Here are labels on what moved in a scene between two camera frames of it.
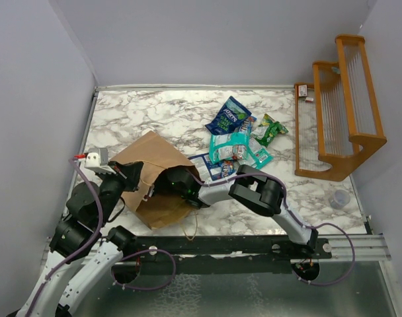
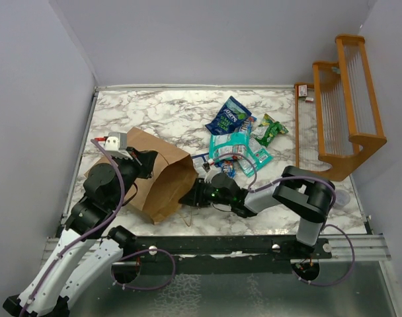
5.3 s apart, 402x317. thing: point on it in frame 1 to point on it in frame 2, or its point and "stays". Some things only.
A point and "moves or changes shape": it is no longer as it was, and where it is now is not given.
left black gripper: [128, 173] to [143, 160]
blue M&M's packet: [247, 124] stays
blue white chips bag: [207, 171] stays
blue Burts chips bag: [229, 119] stays
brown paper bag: [157, 155] moves or changes shape
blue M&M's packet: [227, 168] stays
